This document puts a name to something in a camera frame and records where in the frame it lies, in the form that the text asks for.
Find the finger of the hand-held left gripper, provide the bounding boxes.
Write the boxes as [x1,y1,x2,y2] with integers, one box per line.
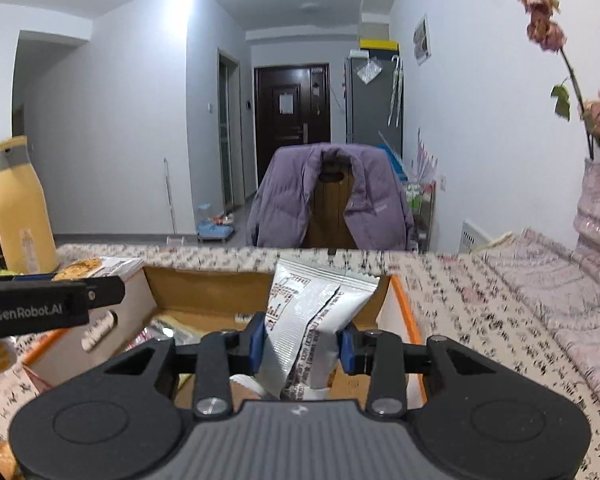
[85,276,126,307]

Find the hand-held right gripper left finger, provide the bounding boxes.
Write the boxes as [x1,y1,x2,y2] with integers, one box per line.
[104,312,267,420]

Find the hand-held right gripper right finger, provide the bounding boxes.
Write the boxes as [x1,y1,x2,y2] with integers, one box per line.
[339,327,486,421]

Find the silver white snack packet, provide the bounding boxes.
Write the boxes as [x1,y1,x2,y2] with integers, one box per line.
[257,257,381,403]

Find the orange cardboard box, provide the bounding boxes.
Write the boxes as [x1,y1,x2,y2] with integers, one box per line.
[22,260,427,411]

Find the yellow bottle grey cap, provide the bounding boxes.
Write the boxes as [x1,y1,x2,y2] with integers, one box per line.
[0,136,61,275]

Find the blue plastic tray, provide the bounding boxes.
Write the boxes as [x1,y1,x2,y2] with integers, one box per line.
[196,204,236,243]

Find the wooden chair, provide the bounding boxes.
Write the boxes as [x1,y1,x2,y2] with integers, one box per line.
[307,157,359,250]

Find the purple puffer jacket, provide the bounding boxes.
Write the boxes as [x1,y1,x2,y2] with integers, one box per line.
[246,142,416,252]

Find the cluttered storage rack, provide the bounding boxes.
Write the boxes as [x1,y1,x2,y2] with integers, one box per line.
[377,130,438,252]

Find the grey interior door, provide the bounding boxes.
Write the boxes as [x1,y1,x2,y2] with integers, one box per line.
[217,49,243,209]

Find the dark brown entrance door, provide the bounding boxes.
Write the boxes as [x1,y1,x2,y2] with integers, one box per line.
[254,64,331,162]

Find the folded pink patterned cloth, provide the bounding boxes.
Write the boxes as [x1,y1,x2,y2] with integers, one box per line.
[460,227,600,421]

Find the grey refrigerator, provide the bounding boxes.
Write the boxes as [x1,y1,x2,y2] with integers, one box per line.
[343,50,404,158]

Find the hanging folded umbrella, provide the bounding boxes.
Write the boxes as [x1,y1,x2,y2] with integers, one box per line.
[387,56,405,128]

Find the clear plastic bag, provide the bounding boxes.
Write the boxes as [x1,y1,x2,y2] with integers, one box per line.
[356,57,382,85]

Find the pink textured vase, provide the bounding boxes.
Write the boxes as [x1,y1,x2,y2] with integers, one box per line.
[572,157,600,281]

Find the yellow box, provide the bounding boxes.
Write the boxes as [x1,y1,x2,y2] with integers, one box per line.
[359,37,400,52]

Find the dried pink roses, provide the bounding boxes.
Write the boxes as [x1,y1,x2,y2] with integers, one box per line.
[517,0,600,166]

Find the white mop handle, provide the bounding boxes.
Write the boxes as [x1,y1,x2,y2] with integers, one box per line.
[162,157,178,236]

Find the wall poster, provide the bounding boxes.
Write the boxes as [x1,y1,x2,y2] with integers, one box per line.
[412,14,432,67]

